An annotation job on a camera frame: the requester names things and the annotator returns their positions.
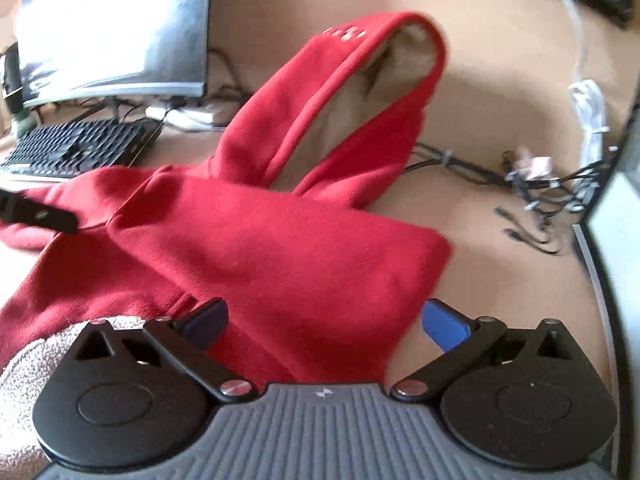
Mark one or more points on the black keyboard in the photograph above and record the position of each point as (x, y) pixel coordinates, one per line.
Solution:
(75, 145)

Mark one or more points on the white adapter box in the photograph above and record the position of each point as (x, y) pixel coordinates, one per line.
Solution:
(200, 115)

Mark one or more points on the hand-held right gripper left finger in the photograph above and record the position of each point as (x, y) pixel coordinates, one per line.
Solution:
(206, 322)

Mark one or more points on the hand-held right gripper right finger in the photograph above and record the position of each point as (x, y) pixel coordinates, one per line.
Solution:
(444, 324)

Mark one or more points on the red fleece hoodie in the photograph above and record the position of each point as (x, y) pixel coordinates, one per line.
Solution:
(275, 245)

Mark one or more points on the white glass-sided computer case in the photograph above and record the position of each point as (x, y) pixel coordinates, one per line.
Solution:
(625, 240)

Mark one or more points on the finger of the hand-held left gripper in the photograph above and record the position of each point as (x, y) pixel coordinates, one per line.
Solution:
(45, 215)

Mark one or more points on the crumpled white tissue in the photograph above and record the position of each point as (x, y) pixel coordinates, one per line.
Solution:
(537, 165)

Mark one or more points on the black computer monitor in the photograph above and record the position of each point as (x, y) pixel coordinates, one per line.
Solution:
(110, 25)

